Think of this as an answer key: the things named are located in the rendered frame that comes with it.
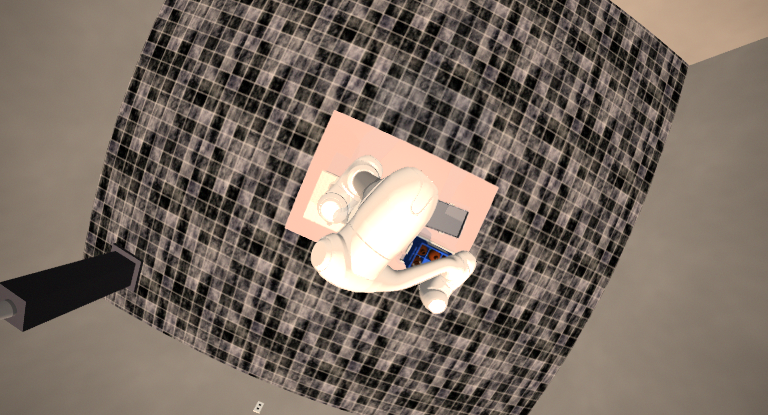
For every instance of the blue divided crate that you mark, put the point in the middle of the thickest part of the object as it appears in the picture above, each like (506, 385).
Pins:
(417, 243)

